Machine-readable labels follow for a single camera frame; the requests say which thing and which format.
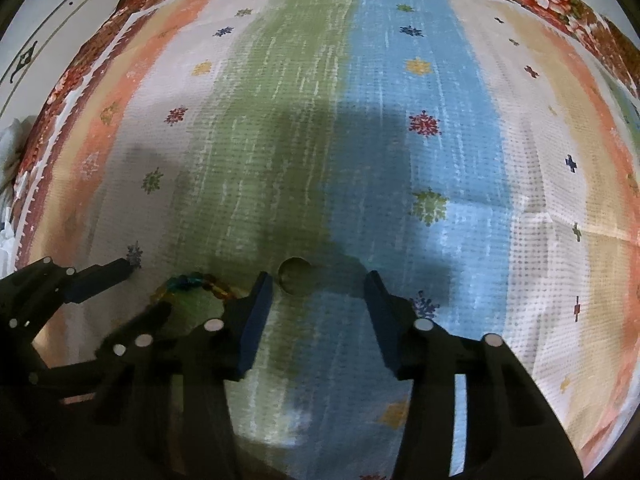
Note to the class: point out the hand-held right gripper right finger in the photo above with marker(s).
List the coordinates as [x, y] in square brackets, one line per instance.
[382, 322]

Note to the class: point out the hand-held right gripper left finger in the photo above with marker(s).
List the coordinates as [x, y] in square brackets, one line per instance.
[255, 322]

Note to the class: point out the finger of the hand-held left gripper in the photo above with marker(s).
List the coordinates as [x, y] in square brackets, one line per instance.
[145, 320]
[97, 277]

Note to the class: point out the striped patterned mat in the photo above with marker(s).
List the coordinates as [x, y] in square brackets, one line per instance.
[400, 185]

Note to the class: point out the grey crumpled cloth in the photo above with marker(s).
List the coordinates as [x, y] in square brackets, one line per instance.
[10, 145]

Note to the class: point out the white headboard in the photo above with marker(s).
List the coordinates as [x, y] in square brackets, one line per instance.
[50, 25]

